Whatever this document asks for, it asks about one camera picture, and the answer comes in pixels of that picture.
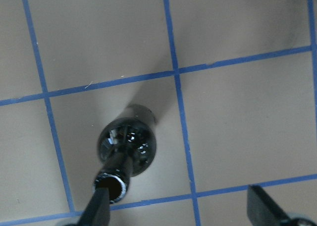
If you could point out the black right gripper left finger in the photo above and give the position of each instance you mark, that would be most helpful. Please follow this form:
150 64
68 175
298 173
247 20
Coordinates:
97 212

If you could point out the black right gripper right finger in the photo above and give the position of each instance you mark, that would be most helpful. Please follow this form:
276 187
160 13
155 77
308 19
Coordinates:
262 210

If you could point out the dark glass wine bottle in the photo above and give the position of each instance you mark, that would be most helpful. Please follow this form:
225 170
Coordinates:
126 148

